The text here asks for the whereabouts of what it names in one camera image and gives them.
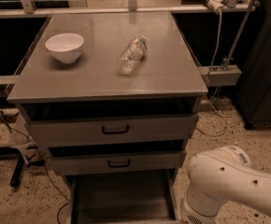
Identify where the grey bottom drawer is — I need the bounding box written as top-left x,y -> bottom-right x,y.
66,170 -> 179,224

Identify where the black floor cable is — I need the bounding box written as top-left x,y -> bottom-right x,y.
0,91 -> 83,224

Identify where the grey drawer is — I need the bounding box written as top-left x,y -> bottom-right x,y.
26,98 -> 197,147
50,140 -> 186,175
66,170 -> 179,224

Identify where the white power cable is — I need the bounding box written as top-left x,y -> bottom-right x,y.
194,8 -> 230,138

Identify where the grey drawer cabinet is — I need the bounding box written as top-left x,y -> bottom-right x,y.
6,11 -> 208,224

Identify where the white ceramic bowl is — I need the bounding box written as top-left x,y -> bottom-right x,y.
45,33 -> 84,63

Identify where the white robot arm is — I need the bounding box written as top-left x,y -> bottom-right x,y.
180,146 -> 271,224

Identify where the grey metal side bracket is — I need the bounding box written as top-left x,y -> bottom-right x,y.
198,65 -> 241,87

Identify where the clear plastic bottle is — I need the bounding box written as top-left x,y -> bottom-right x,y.
117,36 -> 147,76

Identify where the grey middle drawer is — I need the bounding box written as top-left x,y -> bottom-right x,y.
50,140 -> 186,175

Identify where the metal diagonal rod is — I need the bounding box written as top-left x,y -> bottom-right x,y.
209,0 -> 256,104

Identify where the black floor stand foot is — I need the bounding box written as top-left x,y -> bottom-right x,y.
9,156 -> 45,188

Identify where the grey top drawer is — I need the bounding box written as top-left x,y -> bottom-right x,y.
26,98 -> 197,147

